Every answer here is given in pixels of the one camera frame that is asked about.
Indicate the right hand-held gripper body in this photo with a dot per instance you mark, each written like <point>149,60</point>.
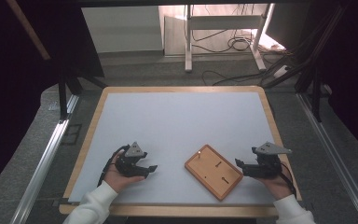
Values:
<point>265,161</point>

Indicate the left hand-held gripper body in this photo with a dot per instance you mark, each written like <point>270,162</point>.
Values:
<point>131,159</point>

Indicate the person's left hand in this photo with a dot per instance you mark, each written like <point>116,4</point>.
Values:
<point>118,180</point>

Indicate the person's right hand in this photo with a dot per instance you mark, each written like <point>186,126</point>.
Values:
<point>275,186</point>

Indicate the small black screw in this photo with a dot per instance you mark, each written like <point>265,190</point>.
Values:
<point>225,180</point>
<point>218,163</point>

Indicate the wooden board with holes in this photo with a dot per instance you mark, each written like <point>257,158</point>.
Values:
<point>213,174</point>

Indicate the white table mat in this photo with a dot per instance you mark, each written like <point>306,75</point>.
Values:
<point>174,130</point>

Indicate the small brass peg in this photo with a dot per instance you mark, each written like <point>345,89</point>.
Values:
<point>199,153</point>

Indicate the dark floor socket cover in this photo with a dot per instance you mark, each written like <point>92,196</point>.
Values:
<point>71,134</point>

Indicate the wooden table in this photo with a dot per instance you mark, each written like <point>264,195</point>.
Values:
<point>180,89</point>

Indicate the white power strip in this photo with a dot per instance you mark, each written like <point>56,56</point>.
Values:
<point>281,71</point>

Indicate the black metal stand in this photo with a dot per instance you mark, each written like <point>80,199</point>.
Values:
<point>63,93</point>
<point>315,84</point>

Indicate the dark curtain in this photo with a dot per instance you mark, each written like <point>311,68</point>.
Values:
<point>354,77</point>
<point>12,93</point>

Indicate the white cabinet panel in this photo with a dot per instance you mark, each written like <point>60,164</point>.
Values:
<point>121,29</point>

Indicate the wooden slat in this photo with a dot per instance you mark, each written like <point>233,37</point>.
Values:
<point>29,29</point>

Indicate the aluminium rail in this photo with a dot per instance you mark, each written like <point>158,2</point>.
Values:
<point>46,149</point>
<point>332,149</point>

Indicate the white desk frame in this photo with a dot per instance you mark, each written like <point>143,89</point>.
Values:
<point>223,21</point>

